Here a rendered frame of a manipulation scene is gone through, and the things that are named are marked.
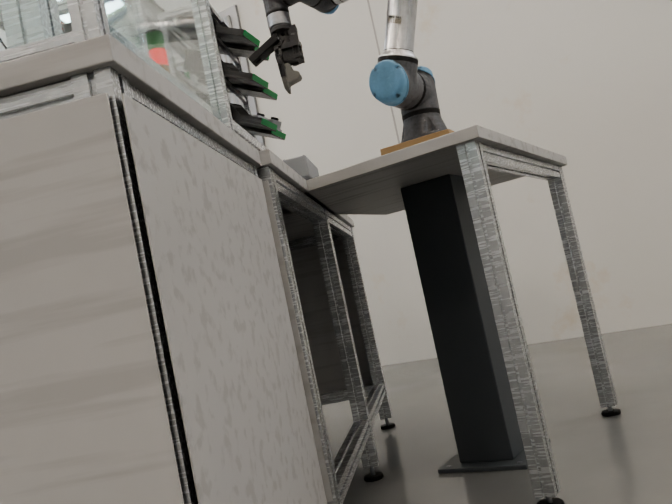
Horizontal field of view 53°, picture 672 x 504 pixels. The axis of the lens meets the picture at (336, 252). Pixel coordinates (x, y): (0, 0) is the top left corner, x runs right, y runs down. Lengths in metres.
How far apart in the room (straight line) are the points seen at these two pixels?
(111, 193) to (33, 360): 0.19
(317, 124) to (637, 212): 2.43
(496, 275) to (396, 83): 0.66
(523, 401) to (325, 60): 4.17
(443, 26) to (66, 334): 4.46
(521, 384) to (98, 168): 1.09
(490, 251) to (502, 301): 0.11
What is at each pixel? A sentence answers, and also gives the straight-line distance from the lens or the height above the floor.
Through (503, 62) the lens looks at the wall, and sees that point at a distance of 4.80.
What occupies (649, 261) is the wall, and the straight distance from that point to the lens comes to 4.51.
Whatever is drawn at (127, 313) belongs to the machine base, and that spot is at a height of 0.57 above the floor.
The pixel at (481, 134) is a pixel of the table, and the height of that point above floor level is 0.84.
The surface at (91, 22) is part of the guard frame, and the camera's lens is 0.83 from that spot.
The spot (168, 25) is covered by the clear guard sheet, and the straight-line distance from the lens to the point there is 1.13.
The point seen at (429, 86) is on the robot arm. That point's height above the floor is 1.10.
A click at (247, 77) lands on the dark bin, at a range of 2.42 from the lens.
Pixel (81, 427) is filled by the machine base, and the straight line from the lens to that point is 0.76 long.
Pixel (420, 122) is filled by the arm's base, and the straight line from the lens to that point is 2.02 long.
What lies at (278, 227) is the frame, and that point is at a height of 0.70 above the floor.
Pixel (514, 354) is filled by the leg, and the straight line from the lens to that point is 1.56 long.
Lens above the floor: 0.54
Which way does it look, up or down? 4 degrees up
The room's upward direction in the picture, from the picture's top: 12 degrees counter-clockwise
